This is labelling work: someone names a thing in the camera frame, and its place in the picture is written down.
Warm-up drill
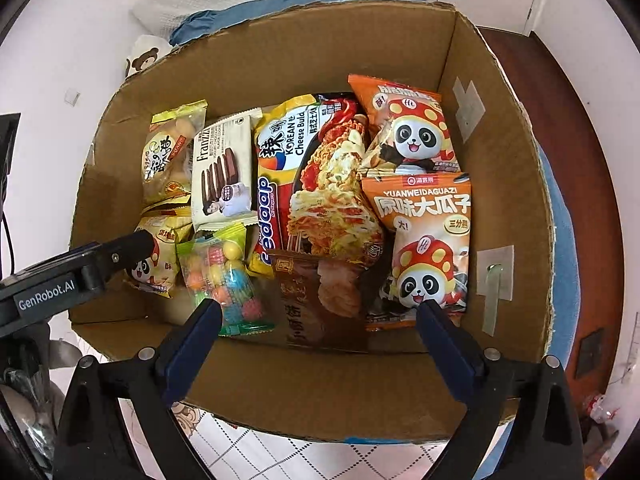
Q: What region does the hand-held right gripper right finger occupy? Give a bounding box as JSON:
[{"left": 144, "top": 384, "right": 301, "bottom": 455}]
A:
[{"left": 417, "top": 300, "right": 586, "bottom": 480}]

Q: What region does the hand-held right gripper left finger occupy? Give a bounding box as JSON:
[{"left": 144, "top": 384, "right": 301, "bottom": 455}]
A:
[{"left": 52, "top": 299, "right": 223, "bottom": 480}]

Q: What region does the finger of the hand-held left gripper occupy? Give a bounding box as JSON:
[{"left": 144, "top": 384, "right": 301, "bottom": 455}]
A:
[{"left": 70, "top": 230, "right": 157, "bottom": 281}]

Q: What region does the yellow panda snack packet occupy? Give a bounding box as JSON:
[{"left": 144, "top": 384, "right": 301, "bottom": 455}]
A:
[{"left": 122, "top": 227, "right": 181, "bottom": 300}]

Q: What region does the yellow red emblem packet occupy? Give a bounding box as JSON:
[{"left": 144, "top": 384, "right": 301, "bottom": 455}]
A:
[{"left": 139, "top": 202, "right": 196, "bottom": 243}]

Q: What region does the colourful candy ball bag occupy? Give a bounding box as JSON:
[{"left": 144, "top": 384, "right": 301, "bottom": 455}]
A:
[{"left": 176, "top": 222, "right": 276, "bottom": 336}]

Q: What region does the yellow bread packet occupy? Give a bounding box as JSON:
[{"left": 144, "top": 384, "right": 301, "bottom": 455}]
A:
[{"left": 141, "top": 100, "right": 208, "bottom": 206}]

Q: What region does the orange panda seed packet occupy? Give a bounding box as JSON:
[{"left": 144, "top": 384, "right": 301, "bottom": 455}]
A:
[{"left": 361, "top": 172, "right": 473, "bottom": 333}]

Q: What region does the brown snack packet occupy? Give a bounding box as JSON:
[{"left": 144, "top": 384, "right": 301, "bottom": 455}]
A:
[{"left": 267, "top": 249, "right": 381, "bottom": 353}]

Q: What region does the printed cardboard box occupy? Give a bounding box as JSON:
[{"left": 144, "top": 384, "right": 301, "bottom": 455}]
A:
[{"left": 67, "top": 0, "right": 556, "bottom": 443}]

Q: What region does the white chocolate cookie packet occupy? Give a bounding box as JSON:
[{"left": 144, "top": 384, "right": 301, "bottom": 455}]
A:
[{"left": 191, "top": 107, "right": 263, "bottom": 233}]

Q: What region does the yellow red noodle packet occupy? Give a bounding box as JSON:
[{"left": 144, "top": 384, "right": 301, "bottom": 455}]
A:
[{"left": 248, "top": 92, "right": 388, "bottom": 281}]

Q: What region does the orange panda crisps packet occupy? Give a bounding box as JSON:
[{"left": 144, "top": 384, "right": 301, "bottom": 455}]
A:
[{"left": 347, "top": 74, "right": 461, "bottom": 181}]

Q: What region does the floral printed blanket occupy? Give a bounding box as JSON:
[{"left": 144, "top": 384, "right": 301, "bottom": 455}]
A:
[{"left": 170, "top": 400, "right": 451, "bottom": 480}]

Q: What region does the black floor socket plate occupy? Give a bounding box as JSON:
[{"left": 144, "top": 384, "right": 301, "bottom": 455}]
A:
[{"left": 575, "top": 329, "right": 606, "bottom": 380}]

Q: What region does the black object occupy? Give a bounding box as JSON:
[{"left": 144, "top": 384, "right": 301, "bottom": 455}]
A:
[{"left": 0, "top": 112, "right": 21, "bottom": 176}]

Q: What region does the bear print pillow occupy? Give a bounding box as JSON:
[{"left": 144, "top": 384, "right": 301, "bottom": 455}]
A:
[{"left": 124, "top": 35, "right": 173, "bottom": 80}]

